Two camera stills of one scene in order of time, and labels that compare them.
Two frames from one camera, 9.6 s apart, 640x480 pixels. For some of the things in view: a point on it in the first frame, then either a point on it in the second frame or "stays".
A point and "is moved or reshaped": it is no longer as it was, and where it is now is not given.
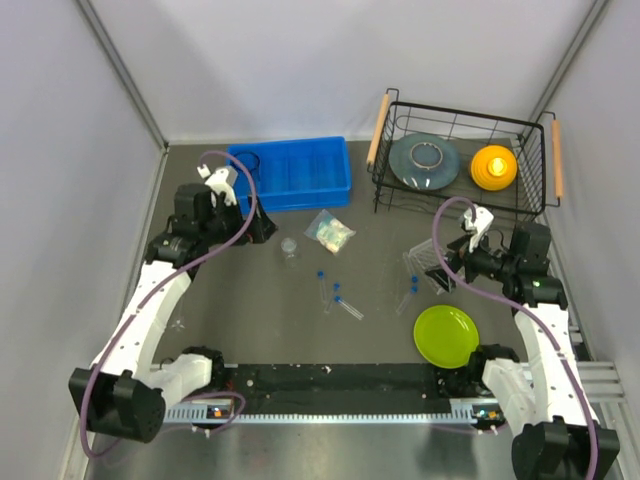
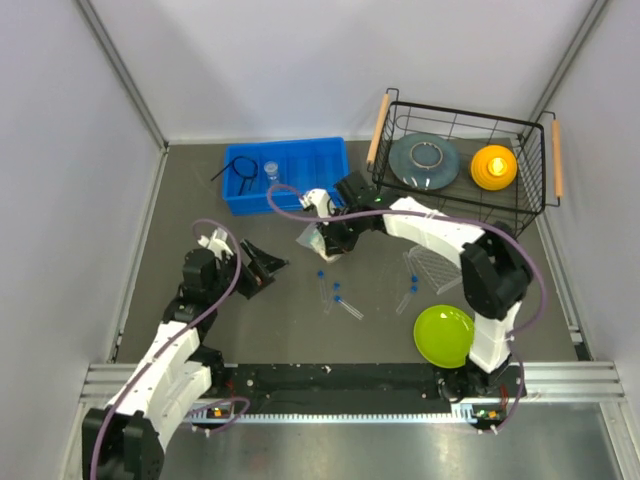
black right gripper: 460,247 to 334,243
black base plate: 351,387 stays
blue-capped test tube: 355,313 stays
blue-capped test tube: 413,290 stays
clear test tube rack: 422,257 stays
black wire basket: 500,166 stays
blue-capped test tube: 321,275 stays
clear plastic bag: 331,232 is moved or reshaped
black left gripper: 261,227 to 255,279
